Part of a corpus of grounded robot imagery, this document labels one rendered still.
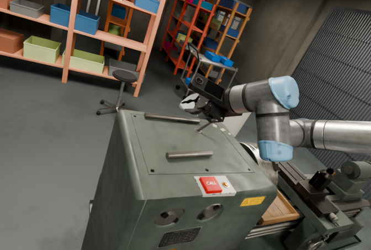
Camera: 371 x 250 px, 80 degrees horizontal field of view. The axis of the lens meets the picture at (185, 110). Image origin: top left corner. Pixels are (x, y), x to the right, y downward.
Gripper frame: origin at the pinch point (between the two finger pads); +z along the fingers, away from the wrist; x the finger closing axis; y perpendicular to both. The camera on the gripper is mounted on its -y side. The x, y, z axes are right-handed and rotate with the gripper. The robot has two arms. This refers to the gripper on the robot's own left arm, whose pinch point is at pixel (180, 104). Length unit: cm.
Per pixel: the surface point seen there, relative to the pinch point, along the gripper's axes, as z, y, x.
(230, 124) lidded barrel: 165, 224, 144
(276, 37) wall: 199, 343, 517
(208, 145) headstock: 8.2, 27.7, -0.8
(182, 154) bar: 5.1, 13.1, -12.0
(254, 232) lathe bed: 15, 92, -20
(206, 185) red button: -5.5, 18.3, -19.7
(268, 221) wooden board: 6, 88, -13
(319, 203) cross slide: -8, 120, 10
